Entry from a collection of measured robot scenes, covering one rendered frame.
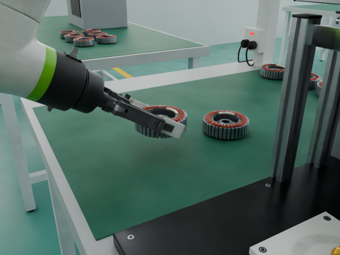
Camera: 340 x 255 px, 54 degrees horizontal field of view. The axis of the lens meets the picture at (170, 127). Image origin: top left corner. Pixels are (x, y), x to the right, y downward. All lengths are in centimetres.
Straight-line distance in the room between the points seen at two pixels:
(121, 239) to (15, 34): 32
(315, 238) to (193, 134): 41
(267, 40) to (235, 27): 465
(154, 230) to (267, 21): 109
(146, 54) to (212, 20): 415
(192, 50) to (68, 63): 130
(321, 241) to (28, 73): 47
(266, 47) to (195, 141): 77
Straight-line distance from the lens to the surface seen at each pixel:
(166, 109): 73
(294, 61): 56
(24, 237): 175
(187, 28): 552
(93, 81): 58
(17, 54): 52
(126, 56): 164
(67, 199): 62
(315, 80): 122
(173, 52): 175
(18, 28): 52
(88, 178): 66
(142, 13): 513
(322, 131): 67
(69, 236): 141
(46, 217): 183
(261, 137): 83
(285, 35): 446
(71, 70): 55
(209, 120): 80
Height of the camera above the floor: 111
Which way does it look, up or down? 25 degrees down
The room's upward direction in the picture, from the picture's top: straight up
